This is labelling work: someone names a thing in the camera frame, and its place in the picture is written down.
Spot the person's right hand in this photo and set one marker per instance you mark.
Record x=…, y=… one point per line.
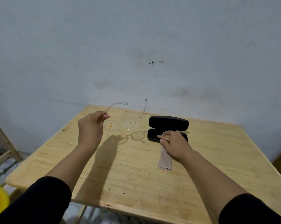
x=176, y=145

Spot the person's left hand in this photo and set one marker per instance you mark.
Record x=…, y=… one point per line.
x=90, y=130

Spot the person's right thumb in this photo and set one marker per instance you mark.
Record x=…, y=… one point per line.
x=163, y=143

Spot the person's right middle finger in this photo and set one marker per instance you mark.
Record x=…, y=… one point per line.
x=170, y=132

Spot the person's left thumb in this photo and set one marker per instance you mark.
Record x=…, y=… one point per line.
x=104, y=116

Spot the beige lens cleaning cloth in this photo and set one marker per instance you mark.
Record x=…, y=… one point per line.
x=165, y=160

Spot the clear frame eyeglasses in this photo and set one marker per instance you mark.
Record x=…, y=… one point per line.
x=133, y=125

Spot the person's right forearm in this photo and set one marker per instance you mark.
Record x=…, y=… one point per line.
x=208, y=181

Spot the person's left forearm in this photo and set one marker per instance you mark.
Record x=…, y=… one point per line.
x=70, y=164

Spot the black eyeglasses case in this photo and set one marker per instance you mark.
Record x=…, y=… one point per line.
x=168, y=123

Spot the black left sleeve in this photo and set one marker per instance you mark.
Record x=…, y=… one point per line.
x=37, y=201

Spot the black sleeve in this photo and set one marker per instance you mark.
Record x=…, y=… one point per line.
x=37, y=201
x=250, y=211

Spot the black right sleeve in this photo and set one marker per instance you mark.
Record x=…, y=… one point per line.
x=250, y=211

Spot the wooden frame rack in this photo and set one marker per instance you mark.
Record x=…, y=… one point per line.
x=5, y=140

